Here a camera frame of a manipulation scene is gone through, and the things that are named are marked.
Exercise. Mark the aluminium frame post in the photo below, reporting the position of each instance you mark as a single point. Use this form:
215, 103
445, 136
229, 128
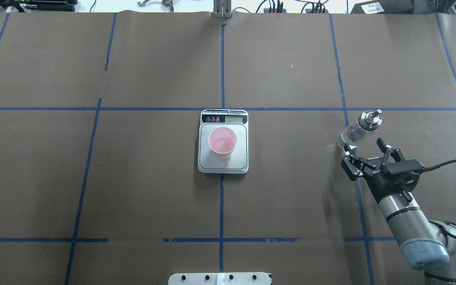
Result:
222, 9

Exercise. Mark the black flat box white label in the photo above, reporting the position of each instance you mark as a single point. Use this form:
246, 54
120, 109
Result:
384, 7

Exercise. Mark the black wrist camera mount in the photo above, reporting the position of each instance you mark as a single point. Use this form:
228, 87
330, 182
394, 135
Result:
400, 168

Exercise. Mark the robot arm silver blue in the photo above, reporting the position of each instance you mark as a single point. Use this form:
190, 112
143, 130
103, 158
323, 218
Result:
427, 245

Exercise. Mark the black folded tripod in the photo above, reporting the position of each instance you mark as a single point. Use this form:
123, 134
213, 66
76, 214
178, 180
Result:
40, 5

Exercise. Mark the glass sauce bottle metal spout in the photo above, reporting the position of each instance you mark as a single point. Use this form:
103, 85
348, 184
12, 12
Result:
366, 123

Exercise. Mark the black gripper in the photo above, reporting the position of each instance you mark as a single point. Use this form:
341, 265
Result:
377, 183

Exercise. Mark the silver digital kitchen scale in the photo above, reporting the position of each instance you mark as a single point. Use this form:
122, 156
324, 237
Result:
238, 121

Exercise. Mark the pink plastic cup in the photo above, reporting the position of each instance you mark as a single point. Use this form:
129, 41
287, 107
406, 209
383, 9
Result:
222, 142

